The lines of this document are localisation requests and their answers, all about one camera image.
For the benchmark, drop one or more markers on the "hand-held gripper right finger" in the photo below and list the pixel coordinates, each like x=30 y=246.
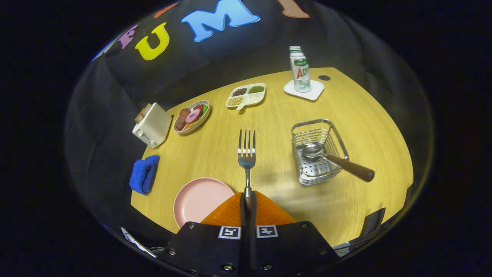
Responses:
x=254 y=231

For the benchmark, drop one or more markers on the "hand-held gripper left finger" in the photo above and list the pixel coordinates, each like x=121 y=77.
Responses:
x=242 y=231

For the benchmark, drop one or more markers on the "pink plate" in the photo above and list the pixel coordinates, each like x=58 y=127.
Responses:
x=196 y=200

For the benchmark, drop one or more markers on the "white flat object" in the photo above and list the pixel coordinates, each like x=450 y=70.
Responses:
x=136 y=242

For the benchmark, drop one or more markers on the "round grey food plate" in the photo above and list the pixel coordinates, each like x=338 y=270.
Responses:
x=194 y=127

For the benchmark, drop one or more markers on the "blue cloth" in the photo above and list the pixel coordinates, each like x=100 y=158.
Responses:
x=143 y=175

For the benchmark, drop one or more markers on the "dark grey panel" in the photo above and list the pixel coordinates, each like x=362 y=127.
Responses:
x=373 y=223

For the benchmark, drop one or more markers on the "pink ham slice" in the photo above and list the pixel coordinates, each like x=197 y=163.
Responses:
x=193 y=115

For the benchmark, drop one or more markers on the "large brown meat piece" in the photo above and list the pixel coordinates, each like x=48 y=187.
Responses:
x=182 y=119

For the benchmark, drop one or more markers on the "green lettuce leaf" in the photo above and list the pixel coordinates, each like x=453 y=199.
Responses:
x=205 y=109

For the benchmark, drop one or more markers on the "yellow beans portion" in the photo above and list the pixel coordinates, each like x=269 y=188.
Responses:
x=235 y=101

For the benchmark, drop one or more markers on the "small brown meat piece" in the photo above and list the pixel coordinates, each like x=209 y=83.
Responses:
x=198 y=107

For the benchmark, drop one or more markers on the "white divided dish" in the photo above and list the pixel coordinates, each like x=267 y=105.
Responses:
x=253 y=100

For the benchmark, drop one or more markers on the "white toaster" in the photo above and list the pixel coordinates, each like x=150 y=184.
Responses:
x=153 y=125

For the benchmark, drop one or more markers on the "dark beans portion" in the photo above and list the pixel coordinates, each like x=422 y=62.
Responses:
x=239 y=92

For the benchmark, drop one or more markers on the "green beans portion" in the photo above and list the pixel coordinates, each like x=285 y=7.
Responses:
x=256 y=89

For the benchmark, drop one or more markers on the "white square coaster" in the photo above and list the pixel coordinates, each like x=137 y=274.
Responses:
x=316 y=92

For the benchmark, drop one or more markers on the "toast slice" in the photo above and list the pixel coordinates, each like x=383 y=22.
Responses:
x=146 y=109
x=139 y=115

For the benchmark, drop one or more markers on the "white drink bottle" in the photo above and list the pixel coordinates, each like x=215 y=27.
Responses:
x=300 y=71

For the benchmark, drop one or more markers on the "black table grommet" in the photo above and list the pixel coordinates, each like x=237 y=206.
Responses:
x=324 y=77

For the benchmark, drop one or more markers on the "black backdrop cloth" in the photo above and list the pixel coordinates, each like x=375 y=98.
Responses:
x=96 y=115

